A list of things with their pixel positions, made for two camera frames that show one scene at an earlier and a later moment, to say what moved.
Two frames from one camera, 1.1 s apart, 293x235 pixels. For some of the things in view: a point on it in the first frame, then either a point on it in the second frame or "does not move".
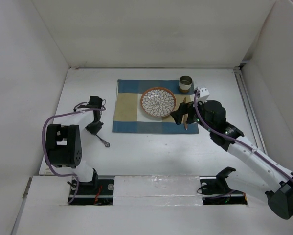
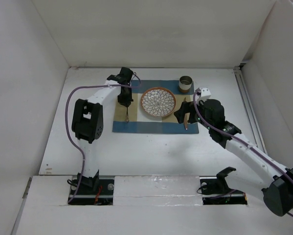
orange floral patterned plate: (158, 102) does not move
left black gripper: (95, 129) to (126, 102)
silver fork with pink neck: (107, 144) to (126, 118)
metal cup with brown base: (185, 83) does not move
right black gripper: (184, 108) does not move
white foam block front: (157, 190) does not move
